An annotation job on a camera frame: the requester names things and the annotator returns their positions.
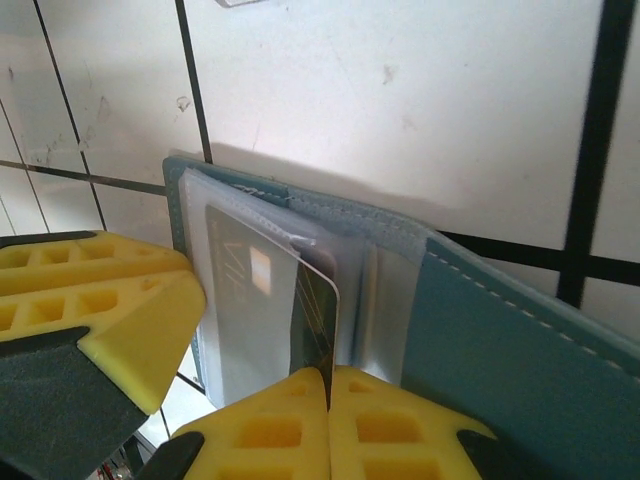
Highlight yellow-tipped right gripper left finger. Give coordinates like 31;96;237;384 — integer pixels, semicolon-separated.
142;366;332;480

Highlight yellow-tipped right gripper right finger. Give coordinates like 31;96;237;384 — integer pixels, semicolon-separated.
328;363;504;480

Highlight teal leather card holder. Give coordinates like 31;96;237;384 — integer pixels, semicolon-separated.
162;151;640;480

